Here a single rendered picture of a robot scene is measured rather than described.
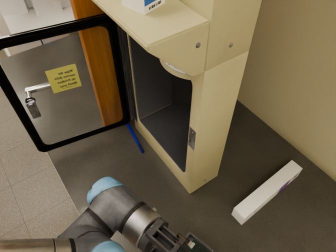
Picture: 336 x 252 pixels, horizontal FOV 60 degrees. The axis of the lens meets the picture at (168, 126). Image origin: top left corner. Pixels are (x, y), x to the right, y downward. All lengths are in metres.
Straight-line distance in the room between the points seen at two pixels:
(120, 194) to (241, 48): 0.37
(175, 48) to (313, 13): 0.52
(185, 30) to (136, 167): 0.59
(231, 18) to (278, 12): 0.46
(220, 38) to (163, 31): 0.11
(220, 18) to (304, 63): 0.51
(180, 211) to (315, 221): 0.38
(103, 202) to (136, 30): 0.33
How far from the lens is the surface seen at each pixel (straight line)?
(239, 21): 0.53
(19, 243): 0.47
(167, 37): 0.43
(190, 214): 0.88
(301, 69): 0.97
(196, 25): 0.46
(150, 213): 0.58
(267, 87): 1.08
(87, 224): 0.59
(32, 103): 0.83
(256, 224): 0.90
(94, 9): 0.80
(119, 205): 0.59
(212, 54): 0.52
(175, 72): 0.66
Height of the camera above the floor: 1.75
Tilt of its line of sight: 50 degrees down
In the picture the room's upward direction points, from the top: straight up
